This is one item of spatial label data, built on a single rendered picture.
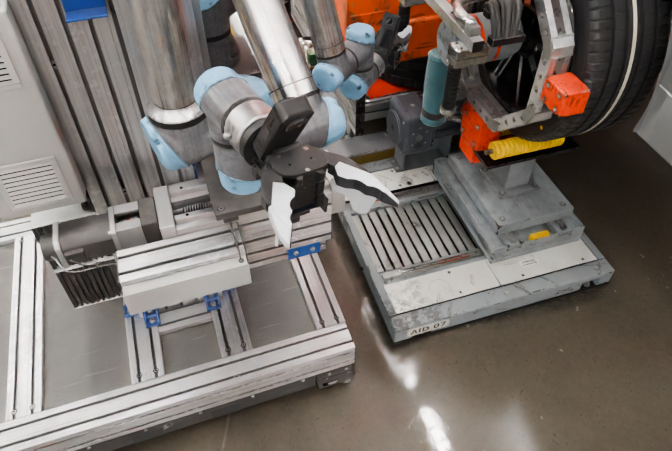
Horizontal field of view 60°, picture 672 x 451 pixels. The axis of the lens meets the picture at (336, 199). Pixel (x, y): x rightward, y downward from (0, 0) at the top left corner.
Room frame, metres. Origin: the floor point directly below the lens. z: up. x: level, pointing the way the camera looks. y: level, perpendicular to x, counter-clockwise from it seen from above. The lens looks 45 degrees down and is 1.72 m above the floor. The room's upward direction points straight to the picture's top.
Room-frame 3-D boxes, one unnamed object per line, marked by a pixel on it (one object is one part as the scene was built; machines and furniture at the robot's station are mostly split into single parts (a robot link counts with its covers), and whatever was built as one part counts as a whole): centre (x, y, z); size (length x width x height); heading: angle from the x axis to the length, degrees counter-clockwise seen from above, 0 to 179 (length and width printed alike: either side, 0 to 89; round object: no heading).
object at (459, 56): (1.31, -0.33, 0.93); 0.09 x 0.05 x 0.05; 107
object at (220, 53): (1.45, 0.35, 0.87); 0.15 x 0.15 x 0.10
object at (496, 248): (1.59, -0.64, 0.13); 0.50 x 0.36 x 0.10; 17
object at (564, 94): (1.24, -0.58, 0.85); 0.09 x 0.08 x 0.07; 17
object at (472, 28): (1.40, -0.39, 1.03); 0.19 x 0.18 x 0.11; 107
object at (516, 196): (1.58, -0.64, 0.32); 0.40 x 0.30 x 0.28; 17
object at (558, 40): (1.53, -0.48, 0.85); 0.54 x 0.07 x 0.54; 17
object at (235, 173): (0.70, 0.14, 1.11); 0.11 x 0.08 x 0.11; 123
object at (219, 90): (0.69, 0.15, 1.21); 0.11 x 0.08 x 0.09; 33
